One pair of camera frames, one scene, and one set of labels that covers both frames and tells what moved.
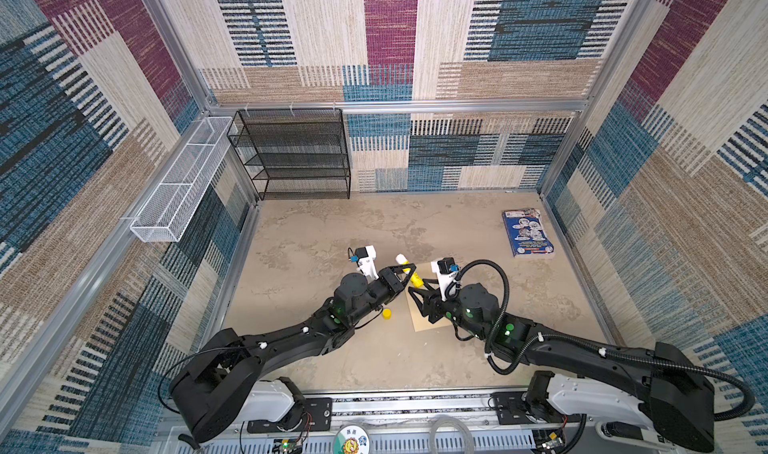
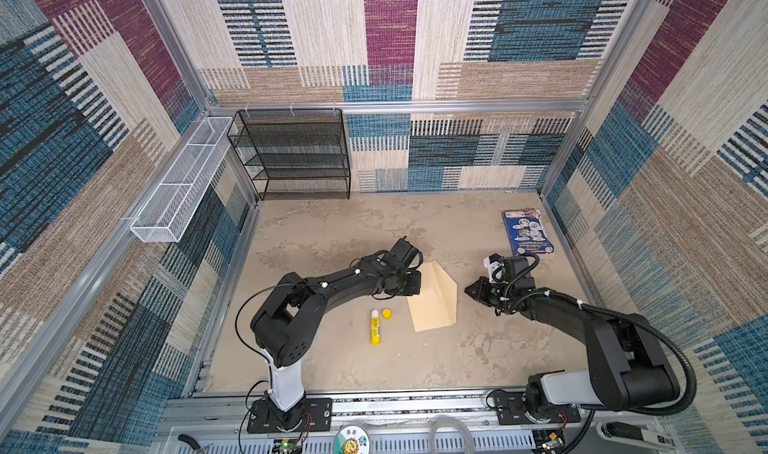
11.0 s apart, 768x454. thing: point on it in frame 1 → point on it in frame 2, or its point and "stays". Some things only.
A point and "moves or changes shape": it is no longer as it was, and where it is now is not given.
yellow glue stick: (415, 279) moves or changes shape
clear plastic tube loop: (451, 419) stays
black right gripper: (433, 302) → (480, 286)
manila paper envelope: (417, 277) stays
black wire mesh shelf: (294, 154) stays
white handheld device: (634, 433) stays
